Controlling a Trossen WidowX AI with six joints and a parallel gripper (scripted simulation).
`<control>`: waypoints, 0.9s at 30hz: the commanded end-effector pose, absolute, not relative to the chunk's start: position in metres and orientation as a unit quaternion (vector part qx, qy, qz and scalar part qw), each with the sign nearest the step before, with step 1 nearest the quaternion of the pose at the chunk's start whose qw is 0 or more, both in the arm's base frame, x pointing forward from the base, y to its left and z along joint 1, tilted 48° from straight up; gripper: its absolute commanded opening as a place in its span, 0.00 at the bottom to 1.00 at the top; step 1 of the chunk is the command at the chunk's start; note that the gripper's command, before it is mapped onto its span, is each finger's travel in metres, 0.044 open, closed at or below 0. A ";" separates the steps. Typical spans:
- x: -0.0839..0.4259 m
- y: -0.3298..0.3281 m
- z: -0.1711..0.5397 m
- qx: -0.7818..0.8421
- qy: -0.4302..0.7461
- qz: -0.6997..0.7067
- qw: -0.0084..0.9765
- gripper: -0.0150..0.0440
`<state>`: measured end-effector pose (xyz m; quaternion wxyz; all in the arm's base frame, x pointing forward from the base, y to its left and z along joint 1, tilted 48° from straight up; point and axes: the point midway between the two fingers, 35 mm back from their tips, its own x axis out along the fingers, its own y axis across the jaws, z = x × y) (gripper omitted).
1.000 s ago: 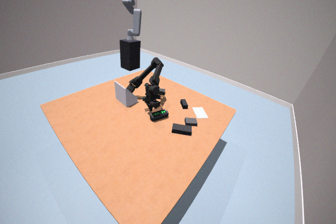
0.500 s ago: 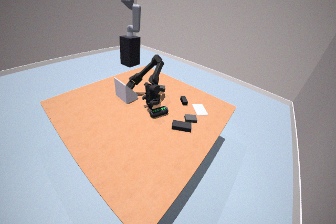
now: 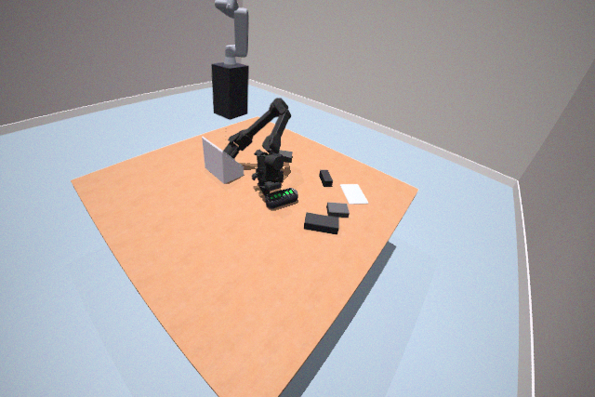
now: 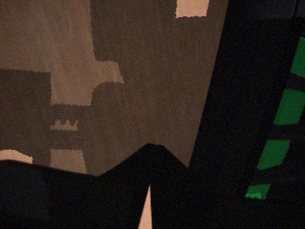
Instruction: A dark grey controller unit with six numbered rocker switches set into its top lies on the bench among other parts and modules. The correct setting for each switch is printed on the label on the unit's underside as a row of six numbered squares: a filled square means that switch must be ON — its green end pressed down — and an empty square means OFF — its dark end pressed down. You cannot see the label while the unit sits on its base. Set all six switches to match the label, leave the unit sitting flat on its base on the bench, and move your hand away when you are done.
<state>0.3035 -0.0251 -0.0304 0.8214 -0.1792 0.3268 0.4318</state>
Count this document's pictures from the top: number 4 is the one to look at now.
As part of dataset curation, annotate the dark grey controller unit with label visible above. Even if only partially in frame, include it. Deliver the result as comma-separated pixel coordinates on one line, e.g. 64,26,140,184
188,0,305,203

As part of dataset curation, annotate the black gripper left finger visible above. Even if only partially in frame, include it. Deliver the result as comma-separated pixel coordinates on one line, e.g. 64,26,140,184
0,143,156,229

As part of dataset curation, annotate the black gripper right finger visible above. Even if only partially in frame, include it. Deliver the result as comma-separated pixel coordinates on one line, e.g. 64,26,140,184
150,144,305,229

